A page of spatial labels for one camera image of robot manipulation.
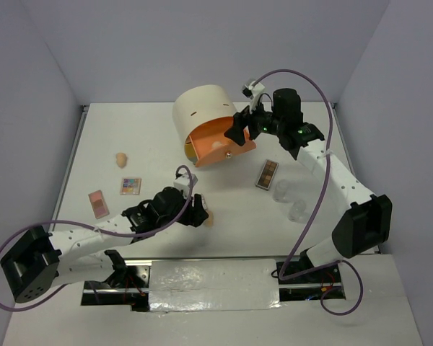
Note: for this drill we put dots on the brown eyeshadow palette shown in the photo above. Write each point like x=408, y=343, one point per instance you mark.
x=266, y=175

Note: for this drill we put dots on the silver foil tape panel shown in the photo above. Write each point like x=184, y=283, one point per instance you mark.
x=213, y=285

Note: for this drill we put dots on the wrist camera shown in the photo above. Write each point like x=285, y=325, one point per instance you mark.
x=253, y=90
x=184, y=182

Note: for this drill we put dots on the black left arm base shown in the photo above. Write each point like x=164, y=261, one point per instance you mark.
x=127, y=285

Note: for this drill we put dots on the orange top drawer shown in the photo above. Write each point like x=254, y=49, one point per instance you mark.
x=207, y=144

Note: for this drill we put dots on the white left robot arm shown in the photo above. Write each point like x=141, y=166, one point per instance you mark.
x=40, y=260

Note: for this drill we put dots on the beige gourd makeup sponge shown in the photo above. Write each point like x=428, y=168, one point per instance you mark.
x=210, y=220

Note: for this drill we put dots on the colourful glitter eyeshadow palette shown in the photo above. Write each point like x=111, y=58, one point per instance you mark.
x=130, y=186

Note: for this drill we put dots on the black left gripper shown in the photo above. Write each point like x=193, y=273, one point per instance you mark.
x=197, y=214

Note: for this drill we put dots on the pink blush palette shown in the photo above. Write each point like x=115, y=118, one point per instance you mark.
x=99, y=206

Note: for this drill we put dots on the cream round drawer organizer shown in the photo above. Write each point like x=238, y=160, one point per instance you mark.
x=198, y=106

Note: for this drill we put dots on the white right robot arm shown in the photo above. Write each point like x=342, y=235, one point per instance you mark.
x=365, y=217

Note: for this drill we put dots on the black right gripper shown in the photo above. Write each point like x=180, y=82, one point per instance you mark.
x=236, y=133

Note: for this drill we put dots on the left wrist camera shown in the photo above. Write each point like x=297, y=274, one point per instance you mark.
x=184, y=182

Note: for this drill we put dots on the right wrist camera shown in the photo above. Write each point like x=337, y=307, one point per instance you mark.
x=253, y=90

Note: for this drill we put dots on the orange egg makeup sponge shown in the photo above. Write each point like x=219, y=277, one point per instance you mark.
x=121, y=159

